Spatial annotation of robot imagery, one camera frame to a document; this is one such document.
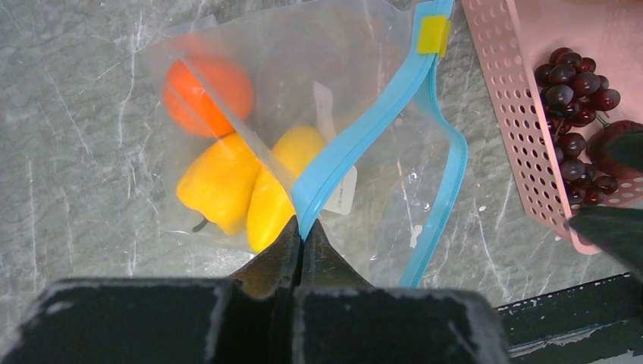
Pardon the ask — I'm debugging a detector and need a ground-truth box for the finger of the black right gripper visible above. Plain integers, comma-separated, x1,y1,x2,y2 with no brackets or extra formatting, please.
606,131,642,172
568,206,642,277

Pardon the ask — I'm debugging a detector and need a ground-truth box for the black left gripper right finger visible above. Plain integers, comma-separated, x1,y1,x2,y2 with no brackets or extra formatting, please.
299,220,372,290

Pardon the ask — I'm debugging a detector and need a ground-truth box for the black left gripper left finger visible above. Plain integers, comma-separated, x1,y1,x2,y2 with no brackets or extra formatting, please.
227,216,303,300

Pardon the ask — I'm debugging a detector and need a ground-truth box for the yellow mango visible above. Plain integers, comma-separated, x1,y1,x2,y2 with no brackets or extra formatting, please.
246,126,326,253

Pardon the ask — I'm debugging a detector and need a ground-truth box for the yellow bell pepper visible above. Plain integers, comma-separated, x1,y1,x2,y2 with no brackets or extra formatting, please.
176,133,262,236

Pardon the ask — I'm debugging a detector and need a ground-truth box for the clear zip top bag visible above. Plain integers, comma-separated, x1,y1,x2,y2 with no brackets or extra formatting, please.
143,1,468,287

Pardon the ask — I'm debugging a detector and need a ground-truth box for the orange fruit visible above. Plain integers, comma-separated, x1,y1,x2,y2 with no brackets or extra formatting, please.
162,53,254,138

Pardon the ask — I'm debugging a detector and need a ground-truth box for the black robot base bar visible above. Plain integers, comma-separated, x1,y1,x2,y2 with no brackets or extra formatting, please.
497,273,642,363

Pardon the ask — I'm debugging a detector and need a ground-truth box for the dark red round fruit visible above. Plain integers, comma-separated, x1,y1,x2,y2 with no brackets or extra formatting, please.
586,120,642,179

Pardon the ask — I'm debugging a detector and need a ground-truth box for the dark purple grape bunch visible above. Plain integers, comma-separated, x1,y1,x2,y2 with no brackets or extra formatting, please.
534,47,621,206

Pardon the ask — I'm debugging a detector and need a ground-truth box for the pink perforated plastic basket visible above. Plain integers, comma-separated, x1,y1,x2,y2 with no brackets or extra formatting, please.
463,1,642,255

